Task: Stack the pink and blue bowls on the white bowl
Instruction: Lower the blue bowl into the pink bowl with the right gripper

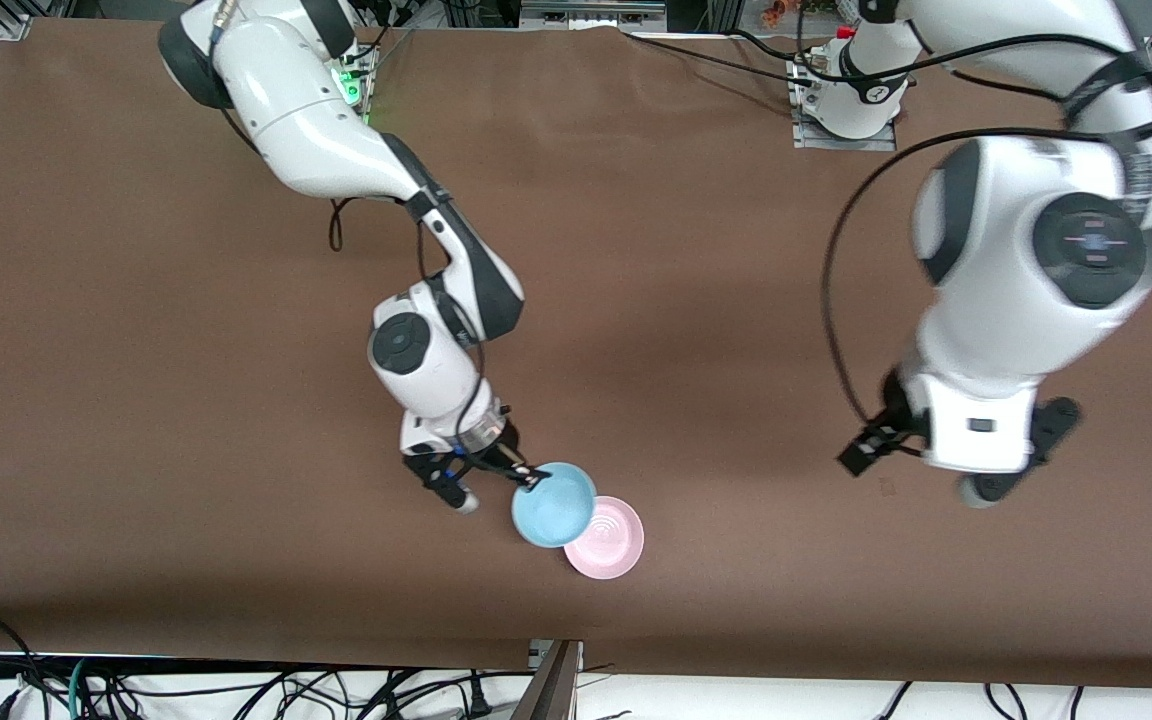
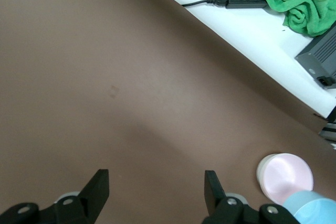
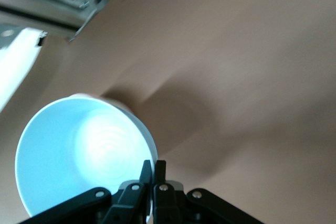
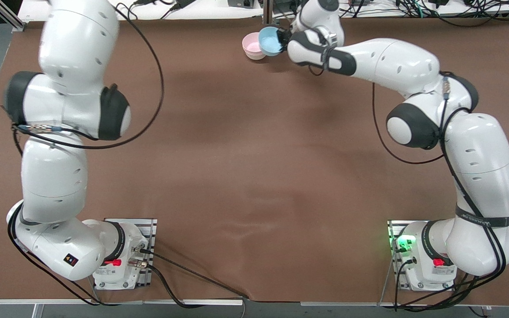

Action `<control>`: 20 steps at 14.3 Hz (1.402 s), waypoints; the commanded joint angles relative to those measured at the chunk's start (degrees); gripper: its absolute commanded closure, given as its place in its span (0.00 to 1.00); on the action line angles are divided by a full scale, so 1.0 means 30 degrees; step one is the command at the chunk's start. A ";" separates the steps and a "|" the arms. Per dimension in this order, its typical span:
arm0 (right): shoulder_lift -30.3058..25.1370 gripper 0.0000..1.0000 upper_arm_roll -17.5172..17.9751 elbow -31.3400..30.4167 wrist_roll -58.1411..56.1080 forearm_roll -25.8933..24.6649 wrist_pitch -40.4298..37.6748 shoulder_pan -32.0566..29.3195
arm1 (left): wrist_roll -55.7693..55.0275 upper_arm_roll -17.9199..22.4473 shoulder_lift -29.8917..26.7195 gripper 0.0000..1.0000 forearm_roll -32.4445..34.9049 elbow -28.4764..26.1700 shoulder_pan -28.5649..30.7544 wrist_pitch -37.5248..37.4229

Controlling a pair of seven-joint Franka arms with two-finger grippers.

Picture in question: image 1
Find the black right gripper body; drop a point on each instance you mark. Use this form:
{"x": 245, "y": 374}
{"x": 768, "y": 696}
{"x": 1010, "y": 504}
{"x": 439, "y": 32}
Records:
{"x": 502, "y": 452}

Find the blue bowl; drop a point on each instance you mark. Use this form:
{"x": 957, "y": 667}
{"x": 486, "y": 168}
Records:
{"x": 554, "y": 505}

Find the pink bowl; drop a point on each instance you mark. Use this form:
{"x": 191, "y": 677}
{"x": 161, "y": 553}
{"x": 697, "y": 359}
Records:
{"x": 611, "y": 545}

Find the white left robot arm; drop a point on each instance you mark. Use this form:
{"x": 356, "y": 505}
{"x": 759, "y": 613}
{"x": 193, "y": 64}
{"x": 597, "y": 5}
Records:
{"x": 996, "y": 270}

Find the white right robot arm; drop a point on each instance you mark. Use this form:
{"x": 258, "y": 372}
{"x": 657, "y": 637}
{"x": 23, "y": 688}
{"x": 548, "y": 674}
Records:
{"x": 316, "y": 130}

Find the black power plug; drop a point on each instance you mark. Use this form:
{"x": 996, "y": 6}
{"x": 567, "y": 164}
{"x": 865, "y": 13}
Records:
{"x": 478, "y": 700}

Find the brown paper table cover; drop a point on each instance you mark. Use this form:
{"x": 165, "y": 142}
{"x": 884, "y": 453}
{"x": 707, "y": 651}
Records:
{"x": 686, "y": 300}

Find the grey metal box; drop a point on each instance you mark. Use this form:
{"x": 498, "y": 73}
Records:
{"x": 591, "y": 12}

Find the orange object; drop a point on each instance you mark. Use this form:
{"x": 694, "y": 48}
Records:
{"x": 773, "y": 10}

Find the aluminium profile upright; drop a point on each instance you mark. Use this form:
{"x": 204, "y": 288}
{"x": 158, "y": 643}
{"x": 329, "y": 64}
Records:
{"x": 722, "y": 14}

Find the aluminium frame post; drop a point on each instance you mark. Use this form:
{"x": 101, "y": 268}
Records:
{"x": 551, "y": 690}

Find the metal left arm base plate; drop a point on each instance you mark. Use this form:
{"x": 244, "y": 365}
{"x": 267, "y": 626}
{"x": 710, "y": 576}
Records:
{"x": 846, "y": 145}

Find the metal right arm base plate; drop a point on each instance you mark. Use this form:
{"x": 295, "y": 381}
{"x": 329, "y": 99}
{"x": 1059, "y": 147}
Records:
{"x": 368, "y": 100}

